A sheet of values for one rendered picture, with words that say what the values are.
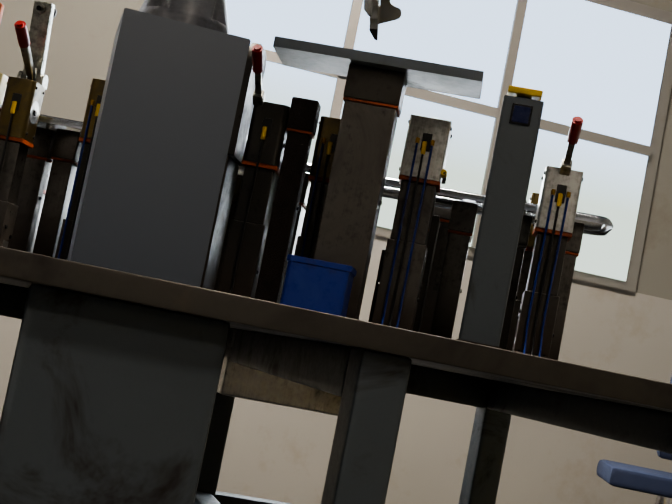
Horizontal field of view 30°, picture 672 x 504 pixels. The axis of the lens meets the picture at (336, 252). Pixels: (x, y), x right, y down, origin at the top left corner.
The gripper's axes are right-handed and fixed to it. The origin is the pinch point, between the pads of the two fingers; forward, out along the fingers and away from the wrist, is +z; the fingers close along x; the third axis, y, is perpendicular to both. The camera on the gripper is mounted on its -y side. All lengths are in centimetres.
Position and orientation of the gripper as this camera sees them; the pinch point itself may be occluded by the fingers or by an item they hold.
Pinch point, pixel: (368, 29)
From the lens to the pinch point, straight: 235.9
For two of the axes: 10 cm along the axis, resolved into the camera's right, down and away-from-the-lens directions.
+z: -0.6, 9.9, -1.2
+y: 9.9, 0.5, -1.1
